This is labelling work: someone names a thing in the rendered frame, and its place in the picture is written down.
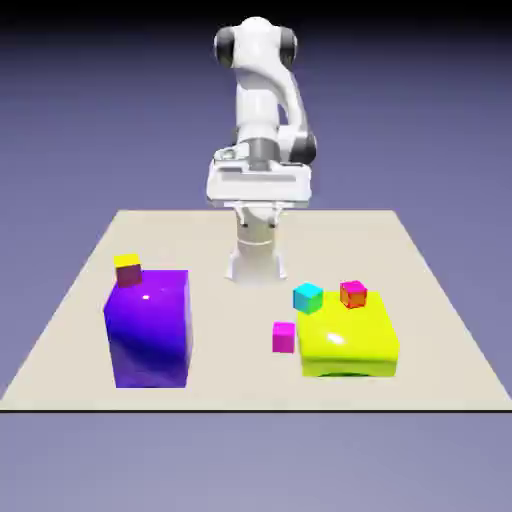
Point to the large purple box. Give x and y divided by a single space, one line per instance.
150 332

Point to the small yellow cube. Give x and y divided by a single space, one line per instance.
128 270

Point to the small magenta cube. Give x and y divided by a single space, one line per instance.
283 338

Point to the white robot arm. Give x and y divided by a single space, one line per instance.
260 60

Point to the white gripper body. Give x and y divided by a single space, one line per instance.
259 182

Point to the small pink and orange cube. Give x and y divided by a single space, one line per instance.
353 295

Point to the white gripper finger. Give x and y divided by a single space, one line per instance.
273 216
241 216

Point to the large yellow box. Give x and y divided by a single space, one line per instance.
348 340

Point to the small cyan cube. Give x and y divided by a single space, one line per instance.
308 298

